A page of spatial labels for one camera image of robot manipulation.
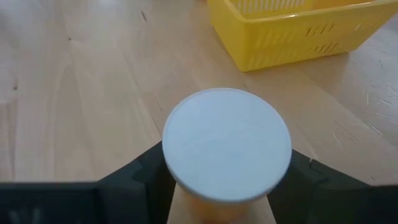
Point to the orange pill bottle white cap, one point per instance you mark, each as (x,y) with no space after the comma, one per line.
(227,143)

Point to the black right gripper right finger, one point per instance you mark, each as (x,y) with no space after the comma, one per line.
(317,196)

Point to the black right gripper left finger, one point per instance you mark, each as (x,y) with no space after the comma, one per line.
(130,196)

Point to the yellow plastic basket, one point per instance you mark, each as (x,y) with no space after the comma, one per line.
(280,40)

